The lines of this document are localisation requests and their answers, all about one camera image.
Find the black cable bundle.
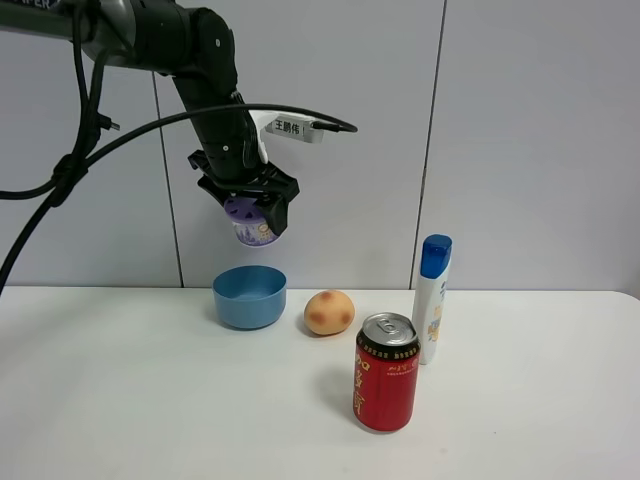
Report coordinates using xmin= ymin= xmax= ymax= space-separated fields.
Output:
xmin=0 ymin=0 xmax=359 ymax=297

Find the purple lidded air freshener jar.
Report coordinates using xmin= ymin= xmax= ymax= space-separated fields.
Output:
xmin=224 ymin=196 xmax=278 ymax=247

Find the spotted orange toy potato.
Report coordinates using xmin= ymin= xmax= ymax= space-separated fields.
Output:
xmin=303 ymin=290 xmax=355 ymax=336

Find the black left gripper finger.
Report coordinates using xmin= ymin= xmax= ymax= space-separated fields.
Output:
xmin=197 ymin=178 xmax=231 ymax=207

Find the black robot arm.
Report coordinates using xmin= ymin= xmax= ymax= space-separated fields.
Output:
xmin=1 ymin=1 xmax=299 ymax=236

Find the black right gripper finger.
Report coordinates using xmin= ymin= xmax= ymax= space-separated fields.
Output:
xmin=263 ymin=193 xmax=298 ymax=235

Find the blue plastic bowl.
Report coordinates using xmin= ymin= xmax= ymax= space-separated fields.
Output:
xmin=212 ymin=265 xmax=287 ymax=330

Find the white labelled wrist camera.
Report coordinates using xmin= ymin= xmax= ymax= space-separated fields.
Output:
xmin=250 ymin=110 xmax=324 ymax=164

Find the red drink can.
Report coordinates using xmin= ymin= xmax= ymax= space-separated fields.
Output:
xmin=353 ymin=312 xmax=421 ymax=432

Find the white blue-capped shampoo bottle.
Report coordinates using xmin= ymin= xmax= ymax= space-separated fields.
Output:
xmin=411 ymin=234 xmax=453 ymax=365

